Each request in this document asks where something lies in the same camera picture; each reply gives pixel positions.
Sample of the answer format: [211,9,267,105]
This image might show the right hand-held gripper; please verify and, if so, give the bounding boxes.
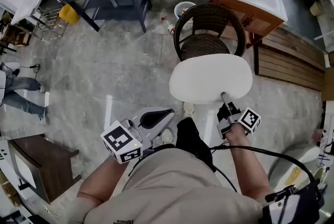
[217,91,262,140]

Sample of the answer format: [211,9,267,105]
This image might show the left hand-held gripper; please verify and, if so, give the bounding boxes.
[100,107,175,164]

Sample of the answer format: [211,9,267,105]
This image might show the white seat cushion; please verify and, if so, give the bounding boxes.
[169,53,254,105]

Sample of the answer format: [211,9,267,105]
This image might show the black wicker chair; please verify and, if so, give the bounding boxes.
[173,3,247,62]

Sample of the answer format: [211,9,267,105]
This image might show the person's right forearm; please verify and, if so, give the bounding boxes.
[227,123,274,203]

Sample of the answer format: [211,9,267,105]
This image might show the person's left forearm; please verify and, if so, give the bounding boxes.
[77,156,132,205]

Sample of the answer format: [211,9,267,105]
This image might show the person's white shoe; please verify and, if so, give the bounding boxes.
[161,128,174,145]
[183,102,195,120]

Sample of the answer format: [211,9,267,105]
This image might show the person's black trousers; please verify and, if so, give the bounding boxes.
[175,116,218,173]

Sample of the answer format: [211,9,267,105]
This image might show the person's beige shirt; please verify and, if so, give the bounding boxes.
[64,146,265,224]

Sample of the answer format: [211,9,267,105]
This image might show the wooden slat platform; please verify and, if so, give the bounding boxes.
[253,26,326,92]

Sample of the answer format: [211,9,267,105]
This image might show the dark brown side table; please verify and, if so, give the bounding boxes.
[7,133,80,205]

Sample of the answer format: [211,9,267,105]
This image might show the red-capped bottle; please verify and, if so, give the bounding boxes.
[161,16,176,36]

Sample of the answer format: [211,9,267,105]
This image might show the white ceramic toilet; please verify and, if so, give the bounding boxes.
[268,145,324,190]

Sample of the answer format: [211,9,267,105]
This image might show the white plastic basket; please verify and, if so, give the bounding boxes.
[174,1,197,31]

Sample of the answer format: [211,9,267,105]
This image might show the white bucket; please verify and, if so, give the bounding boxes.
[309,2,323,16]

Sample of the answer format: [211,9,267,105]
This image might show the black waist pack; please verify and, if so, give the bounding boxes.
[261,180,326,224]

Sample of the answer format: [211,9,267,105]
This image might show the yellow bin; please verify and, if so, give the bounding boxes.
[58,3,80,24]

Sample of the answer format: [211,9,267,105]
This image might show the dark wooden shelf rack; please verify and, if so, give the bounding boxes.
[0,12,32,56]

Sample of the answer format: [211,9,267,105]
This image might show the white basin on metal stand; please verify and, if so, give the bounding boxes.
[9,0,69,39]

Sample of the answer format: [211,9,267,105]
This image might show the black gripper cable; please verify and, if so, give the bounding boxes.
[209,145,318,188]

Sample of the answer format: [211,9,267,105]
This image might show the black floor cable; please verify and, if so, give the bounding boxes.
[20,63,41,74]

